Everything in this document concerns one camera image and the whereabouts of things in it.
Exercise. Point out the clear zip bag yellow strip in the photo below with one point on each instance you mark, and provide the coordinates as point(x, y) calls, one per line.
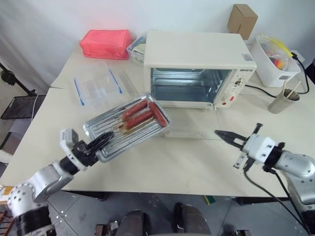
point(276, 51)

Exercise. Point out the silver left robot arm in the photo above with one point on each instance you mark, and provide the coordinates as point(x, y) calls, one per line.
point(46, 179)

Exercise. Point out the yellow green sponge block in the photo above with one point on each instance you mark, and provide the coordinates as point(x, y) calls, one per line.
point(210, 199)

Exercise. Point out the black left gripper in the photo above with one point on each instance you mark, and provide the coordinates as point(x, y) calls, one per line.
point(83, 153)

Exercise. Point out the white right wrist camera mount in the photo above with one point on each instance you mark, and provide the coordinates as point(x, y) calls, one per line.
point(258, 146)

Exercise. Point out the pink fabric bag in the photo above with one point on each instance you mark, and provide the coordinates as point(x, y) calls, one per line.
point(105, 44)

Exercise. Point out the wooden chopstick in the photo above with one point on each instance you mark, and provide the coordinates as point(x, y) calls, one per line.
point(285, 87)
point(295, 89)

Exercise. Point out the glass oven door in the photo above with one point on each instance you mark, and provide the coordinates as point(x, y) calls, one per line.
point(183, 134)

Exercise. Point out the cream toaster oven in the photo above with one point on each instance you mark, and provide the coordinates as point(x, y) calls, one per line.
point(192, 49)

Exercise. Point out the clear plastic storage box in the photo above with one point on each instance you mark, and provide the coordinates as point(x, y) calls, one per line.
point(137, 50)

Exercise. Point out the dark rounded shape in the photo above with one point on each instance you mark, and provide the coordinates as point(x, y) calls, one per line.
point(190, 218)
point(134, 221)

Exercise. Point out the silver metal baking tray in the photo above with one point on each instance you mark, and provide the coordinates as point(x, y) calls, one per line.
point(103, 125)

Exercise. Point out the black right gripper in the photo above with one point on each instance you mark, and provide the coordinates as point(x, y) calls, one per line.
point(257, 127)

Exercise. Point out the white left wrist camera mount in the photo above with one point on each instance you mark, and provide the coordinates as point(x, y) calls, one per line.
point(69, 137)

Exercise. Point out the grey metal cup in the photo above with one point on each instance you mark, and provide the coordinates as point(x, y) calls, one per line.
point(280, 104)

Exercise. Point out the brown cardboard box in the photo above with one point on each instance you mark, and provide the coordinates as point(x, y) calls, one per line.
point(242, 20)

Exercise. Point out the white plastic bin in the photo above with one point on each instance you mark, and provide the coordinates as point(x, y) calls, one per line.
point(273, 73)

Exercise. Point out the white power strip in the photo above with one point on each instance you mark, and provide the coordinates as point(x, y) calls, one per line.
point(299, 57)

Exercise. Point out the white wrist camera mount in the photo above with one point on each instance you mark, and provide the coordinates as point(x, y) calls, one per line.
point(258, 146)
point(69, 137)

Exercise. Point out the clear container with blue clips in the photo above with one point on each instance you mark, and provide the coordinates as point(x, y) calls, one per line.
point(96, 86)

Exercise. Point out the red sausage on skewer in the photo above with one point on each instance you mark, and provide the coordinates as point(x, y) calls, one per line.
point(136, 108)
point(139, 122)
point(158, 114)
point(140, 116)

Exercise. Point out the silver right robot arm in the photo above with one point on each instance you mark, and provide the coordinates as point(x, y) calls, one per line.
point(295, 164)

